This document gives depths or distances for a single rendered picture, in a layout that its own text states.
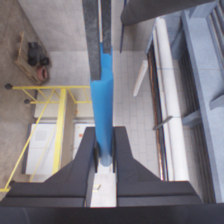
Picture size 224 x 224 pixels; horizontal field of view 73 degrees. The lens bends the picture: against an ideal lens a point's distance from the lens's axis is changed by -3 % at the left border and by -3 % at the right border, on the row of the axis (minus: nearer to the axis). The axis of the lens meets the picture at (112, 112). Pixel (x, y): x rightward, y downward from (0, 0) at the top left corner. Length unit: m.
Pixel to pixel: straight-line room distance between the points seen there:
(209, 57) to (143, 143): 2.55
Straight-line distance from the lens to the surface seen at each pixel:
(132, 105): 4.57
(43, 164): 4.09
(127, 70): 5.06
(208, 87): 3.51
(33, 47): 4.28
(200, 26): 4.39
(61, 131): 2.90
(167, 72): 3.61
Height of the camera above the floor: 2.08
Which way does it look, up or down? 1 degrees up
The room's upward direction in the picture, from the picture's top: 90 degrees clockwise
